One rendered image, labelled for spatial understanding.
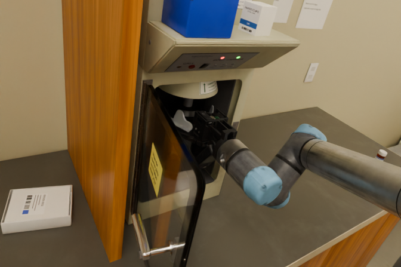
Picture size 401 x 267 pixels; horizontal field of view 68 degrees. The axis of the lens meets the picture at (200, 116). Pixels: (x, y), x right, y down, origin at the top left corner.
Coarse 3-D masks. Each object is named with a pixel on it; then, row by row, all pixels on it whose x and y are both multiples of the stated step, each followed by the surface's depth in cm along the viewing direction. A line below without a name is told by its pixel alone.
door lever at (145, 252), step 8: (136, 216) 54; (136, 224) 53; (136, 232) 52; (144, 232) 52; (144, 240) 50; (168, 240) 51; (144, 248) 49; (152, 248) 50; (160, 248) 50; (168, 248) 50; (144, 256) 48
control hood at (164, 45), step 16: (160, 32) 53; (176, 32) 53; (240, 32) 63; (272, 32) 69; (160, 48) 54; (176, 48) 51; (192, 48) 53; (208, 48) 55; (224, 48) 57; (240, 48) 59; (256, 48) 61; (272, 48) 64; (288, 48) 67; (144, 64) 61; (160, 64) 57; (256, 64) 73
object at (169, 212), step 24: (168, 120) 50; (144, 144) 65; (168, 144) 50; (144, 168) 66; (168, 168) 50; (192, 168) 40; (144, 192) 67; (168, 192) 51; (192, 192) 41; (144, 216) 68; (168, 216) 51; (192, 216) 41; (144, 264) 70; (168, 264) 52
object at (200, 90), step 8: (168, 88) 76; (176, 88) 75; (184, 88) 75; (192, 88) 75; (200, 88) 76; (208, 88) 78; (216, 88) 81; (184, 96) 75; (192, 96) 76; (200, 96) 76; (208, 96) 78
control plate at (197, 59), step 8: (184, 56) 55; (192, 56) 56; (200, 56) 58; (208, 56) 59; (216, 56) 60; (224, 56) 61; (232, 56) 62; (240, 56) 64; (248, 56) 65; (176, 64) 58; (184, 64) 60; (192, 64) 61; (200, 64) 62; (240, 64) 69
